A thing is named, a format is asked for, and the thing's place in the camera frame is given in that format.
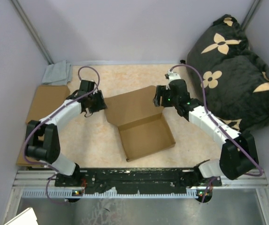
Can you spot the white paper sheet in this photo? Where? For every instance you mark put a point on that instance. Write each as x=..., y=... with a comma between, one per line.
x=27, y=217

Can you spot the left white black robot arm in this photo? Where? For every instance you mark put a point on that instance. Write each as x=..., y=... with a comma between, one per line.
x=42, y=137

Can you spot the black floral pillow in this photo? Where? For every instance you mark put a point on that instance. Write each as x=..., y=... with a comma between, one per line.
x=233, y=79

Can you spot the grey cloth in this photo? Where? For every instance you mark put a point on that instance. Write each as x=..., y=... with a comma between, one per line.
x=58, y=74

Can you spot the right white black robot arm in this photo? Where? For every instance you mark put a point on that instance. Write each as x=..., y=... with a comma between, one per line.
x=238, y=150

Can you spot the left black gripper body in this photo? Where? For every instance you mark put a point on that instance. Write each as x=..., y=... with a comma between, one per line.
x=97, y=102

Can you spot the folded brown box lower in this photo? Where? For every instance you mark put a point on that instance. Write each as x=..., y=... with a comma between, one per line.
x=27, y=161

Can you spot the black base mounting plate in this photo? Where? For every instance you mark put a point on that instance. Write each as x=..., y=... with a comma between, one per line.
x=138, y=181

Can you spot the folded brown box upper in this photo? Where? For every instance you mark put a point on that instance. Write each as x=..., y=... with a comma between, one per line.
x=46, y=100

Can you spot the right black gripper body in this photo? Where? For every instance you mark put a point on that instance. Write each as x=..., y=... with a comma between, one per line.
x=168, y=100

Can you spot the folded brown box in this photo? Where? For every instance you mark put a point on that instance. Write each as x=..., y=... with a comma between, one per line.
x=46, y=100
x=27, y=161

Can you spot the brown cardboard box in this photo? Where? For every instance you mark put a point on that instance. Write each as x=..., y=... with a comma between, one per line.
x=142, y=127

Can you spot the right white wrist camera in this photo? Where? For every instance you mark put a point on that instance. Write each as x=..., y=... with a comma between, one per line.
x=171, y=76

